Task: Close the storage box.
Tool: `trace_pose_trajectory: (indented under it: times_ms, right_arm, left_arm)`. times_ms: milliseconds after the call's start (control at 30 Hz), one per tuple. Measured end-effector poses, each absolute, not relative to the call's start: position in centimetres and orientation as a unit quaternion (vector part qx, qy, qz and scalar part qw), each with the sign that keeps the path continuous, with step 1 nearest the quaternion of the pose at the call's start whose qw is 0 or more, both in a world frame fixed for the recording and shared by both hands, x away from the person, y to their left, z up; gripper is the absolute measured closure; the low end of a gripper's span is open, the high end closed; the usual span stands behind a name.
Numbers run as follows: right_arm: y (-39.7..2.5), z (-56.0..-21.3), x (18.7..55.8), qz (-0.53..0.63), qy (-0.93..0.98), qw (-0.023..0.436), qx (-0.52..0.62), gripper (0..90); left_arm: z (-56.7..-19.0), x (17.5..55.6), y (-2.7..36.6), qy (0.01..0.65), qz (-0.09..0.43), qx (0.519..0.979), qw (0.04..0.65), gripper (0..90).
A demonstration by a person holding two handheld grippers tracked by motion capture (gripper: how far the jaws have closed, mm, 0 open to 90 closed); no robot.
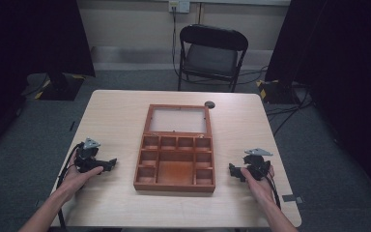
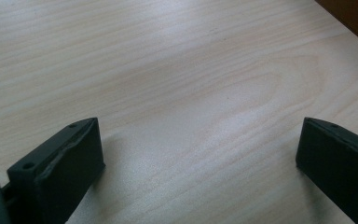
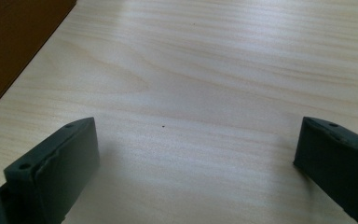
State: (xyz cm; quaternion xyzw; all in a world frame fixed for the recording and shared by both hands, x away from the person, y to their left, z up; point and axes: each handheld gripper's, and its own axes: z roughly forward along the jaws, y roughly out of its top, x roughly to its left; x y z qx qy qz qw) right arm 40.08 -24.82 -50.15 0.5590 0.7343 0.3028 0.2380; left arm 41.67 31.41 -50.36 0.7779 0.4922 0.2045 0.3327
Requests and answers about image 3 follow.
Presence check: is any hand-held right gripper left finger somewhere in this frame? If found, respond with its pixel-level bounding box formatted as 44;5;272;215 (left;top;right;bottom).
0;117;101;224

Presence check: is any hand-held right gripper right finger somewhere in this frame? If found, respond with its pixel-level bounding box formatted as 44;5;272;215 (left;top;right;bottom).
293;116;358;224

